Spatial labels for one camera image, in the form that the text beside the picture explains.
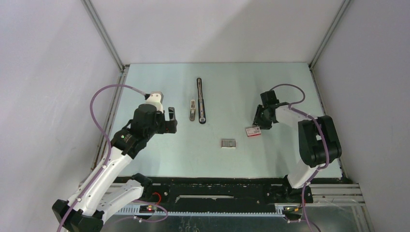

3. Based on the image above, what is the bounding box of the white red staple box sleeve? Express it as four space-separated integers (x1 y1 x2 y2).
246 127 262 137

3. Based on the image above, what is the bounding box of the beige stapler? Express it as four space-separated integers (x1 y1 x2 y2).
189 100 196 121

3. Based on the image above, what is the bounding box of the staple box tray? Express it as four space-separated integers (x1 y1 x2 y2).
221 139 236 148

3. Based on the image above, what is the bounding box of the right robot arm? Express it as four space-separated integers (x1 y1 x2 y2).
253 90 342 202

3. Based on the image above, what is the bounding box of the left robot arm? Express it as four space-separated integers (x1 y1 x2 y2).
52 103 177 232

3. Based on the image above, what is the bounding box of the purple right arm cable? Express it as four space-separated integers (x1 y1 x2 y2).
270 83 331 232

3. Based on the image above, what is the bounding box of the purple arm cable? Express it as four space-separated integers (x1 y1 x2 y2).
56 84 146 232
270 83 331 232

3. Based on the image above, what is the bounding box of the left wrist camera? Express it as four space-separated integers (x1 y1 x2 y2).
144 91 164 113

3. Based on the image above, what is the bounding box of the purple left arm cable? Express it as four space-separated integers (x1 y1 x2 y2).
56 84 146 232

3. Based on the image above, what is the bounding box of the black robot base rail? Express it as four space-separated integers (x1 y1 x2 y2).
86 176 321 215

